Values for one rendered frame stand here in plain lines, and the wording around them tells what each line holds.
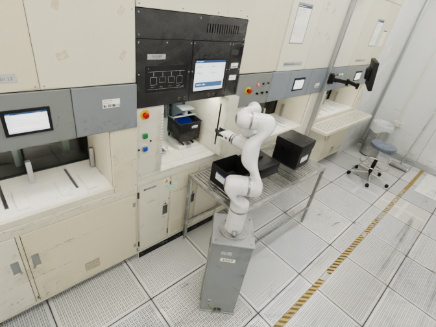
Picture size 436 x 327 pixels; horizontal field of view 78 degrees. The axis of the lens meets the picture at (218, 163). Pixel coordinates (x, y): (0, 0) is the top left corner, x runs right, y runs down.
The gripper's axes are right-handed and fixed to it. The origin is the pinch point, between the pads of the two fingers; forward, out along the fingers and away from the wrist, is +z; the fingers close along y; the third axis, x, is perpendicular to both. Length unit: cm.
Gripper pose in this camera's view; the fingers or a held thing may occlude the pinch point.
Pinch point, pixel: (218, 130)
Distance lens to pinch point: 210.9
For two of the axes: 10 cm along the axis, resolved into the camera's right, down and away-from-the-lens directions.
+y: 7.3, -2.6, 6.3
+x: 1.5, -8.4, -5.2
